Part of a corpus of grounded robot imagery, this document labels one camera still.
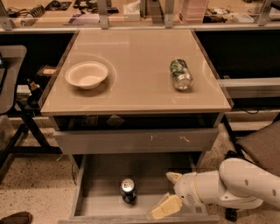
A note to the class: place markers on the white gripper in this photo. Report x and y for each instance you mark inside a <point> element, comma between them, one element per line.
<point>186,187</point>

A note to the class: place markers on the blue pepsi can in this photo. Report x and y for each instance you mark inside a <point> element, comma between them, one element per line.
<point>128,190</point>

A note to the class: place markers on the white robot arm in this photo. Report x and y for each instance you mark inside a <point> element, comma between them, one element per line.
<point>237,184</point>

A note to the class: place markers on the closed grey top drawer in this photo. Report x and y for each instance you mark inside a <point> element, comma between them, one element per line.
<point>135,140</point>

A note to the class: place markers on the open grey middle drawer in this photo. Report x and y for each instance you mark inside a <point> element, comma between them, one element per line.
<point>98,198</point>

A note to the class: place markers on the grey drawer cabinet with counter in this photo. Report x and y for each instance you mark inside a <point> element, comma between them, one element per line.
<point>138,93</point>

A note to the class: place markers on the green soda can lying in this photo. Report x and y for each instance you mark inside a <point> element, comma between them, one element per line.
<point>181,75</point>

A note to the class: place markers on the brown office chair right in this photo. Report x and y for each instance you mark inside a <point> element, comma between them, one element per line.
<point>260,150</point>

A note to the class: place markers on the white paper bowl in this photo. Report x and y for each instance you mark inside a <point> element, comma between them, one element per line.
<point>86,75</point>

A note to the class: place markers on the brown shoe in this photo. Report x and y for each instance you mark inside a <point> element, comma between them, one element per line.
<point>17,218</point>

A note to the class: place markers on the pink stacked trays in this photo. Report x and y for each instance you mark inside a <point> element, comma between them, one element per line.
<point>192,11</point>

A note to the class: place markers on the white tissue box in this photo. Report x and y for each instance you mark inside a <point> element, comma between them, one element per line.
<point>131,11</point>

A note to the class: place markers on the grey chair left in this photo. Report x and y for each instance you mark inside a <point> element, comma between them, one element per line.
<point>13,56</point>

